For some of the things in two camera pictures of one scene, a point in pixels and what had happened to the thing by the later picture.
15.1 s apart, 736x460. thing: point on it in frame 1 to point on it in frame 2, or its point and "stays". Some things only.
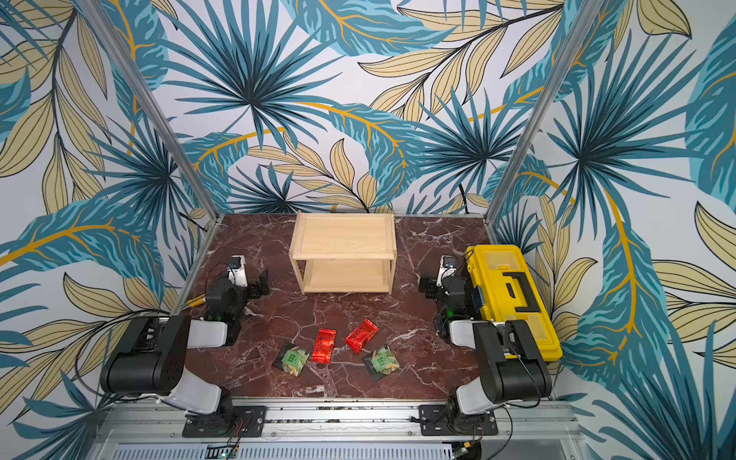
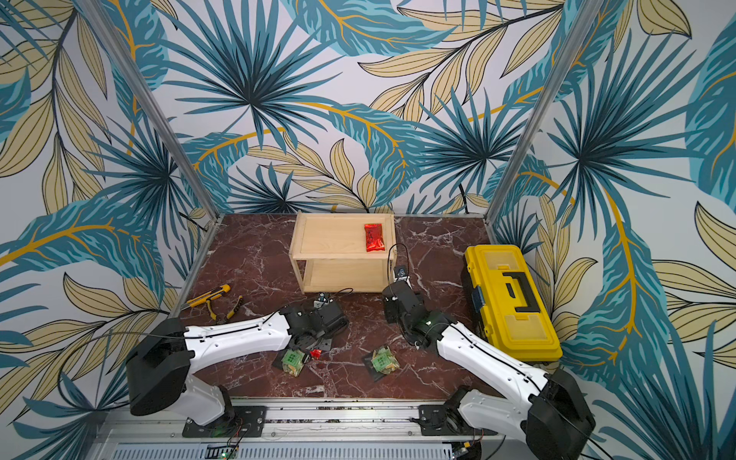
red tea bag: x=361 y=335 to x=374 y=238
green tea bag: x=384 y=361 stays
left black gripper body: x=253 y=291 to x=325 y=343
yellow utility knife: x=196 y=301 stays
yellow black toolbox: x=508 y=289 stays
